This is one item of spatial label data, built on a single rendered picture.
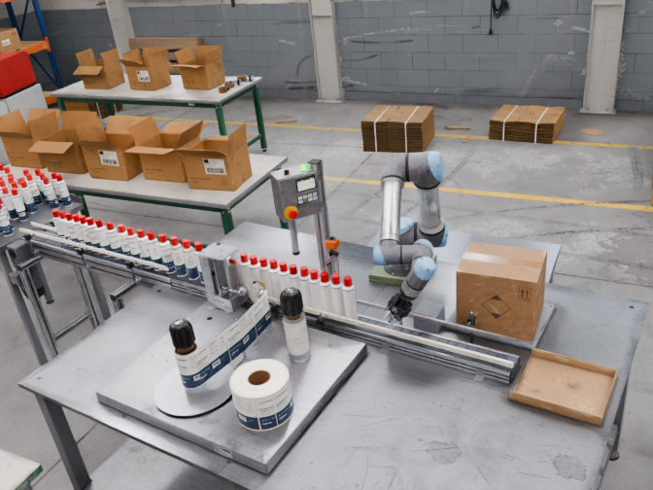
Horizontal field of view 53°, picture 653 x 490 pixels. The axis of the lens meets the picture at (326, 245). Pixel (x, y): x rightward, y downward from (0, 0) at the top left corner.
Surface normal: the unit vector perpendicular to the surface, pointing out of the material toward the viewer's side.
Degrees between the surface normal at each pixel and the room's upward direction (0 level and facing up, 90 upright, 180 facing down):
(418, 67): 90
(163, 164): 90
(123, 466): 0
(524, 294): 90
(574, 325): 0
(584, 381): 0
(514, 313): 90
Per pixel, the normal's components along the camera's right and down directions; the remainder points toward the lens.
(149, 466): -0.09, -0.87
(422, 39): -0.43, 0.48
